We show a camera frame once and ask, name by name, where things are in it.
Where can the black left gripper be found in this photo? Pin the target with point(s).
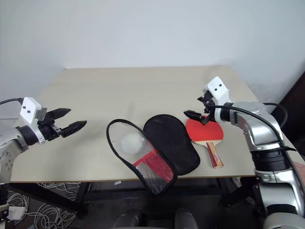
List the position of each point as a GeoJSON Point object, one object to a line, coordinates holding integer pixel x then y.
{"type": "Point", "coordinates": [48, 130]}

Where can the black metal table frame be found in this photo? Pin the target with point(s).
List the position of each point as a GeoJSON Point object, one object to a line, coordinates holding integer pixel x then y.
{"type": "Point", "coordinates": [107, 196]}

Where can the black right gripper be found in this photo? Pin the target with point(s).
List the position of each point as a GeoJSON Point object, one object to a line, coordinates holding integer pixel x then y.
{"type": "Point", "coordinates": [210, 113]}

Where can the white floor adapter box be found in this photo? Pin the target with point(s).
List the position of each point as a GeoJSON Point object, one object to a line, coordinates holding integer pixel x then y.
{"type": "Point", "coordinates": [16, 213]}

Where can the dark grey rounded shape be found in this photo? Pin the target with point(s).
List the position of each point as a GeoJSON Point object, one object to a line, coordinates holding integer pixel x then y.
{"type": "Point", "coordinates": [127, 221]}
{"type": "Point", "coordinates": [186, 219]}

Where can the small white table label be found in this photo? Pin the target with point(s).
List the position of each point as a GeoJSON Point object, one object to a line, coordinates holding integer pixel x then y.
{"type": "Point", "coordinates": [117, 183]}

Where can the red and black paddle case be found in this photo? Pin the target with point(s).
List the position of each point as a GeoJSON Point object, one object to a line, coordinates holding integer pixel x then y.
{"type": "Point", "coordinates": [166, 143]}

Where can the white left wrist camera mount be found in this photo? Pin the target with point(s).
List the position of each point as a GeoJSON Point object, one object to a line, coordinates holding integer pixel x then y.
{"type": "Point", "coordinates": [28, 107]}

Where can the red table tennis paddle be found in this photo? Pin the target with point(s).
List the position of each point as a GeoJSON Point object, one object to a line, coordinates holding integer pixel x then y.
{"type": "Point", "coordinates": [205, 133]}

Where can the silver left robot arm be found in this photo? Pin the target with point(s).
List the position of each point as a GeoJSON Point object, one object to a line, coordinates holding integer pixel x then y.
{"type": "Point", "coordinates": [9, 157]}

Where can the white ping pong ball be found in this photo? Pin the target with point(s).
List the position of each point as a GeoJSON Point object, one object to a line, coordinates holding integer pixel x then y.
{"type": "Point", "coordinates": [131, 143]}

